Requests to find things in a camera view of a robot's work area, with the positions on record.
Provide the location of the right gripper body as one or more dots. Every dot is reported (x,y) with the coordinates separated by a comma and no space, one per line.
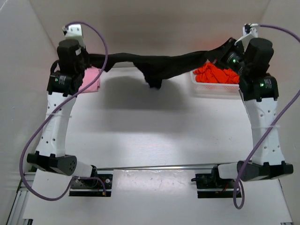
(225,49)

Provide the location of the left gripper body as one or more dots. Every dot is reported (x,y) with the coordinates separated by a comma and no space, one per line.
(85,59)

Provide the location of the black t shirt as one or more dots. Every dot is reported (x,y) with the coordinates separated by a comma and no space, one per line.
(155,69)

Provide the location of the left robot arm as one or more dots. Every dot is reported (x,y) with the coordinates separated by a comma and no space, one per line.
(66,77)

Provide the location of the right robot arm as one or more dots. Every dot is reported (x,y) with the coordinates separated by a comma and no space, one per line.
(260,98)

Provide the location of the orange garment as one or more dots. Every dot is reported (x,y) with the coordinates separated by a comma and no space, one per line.
(209,73)

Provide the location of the white plastic basket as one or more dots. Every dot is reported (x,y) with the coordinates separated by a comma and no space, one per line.
(213,90)

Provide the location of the white front cover board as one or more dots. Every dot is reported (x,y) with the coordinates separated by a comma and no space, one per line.
(162,198)

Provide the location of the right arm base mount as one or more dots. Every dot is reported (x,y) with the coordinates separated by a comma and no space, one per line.
(211,186)

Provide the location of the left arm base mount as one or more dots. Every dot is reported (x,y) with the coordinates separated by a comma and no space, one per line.
(93,188)

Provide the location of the aluminium table frame rail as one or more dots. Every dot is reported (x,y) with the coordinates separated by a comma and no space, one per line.
(17,211)

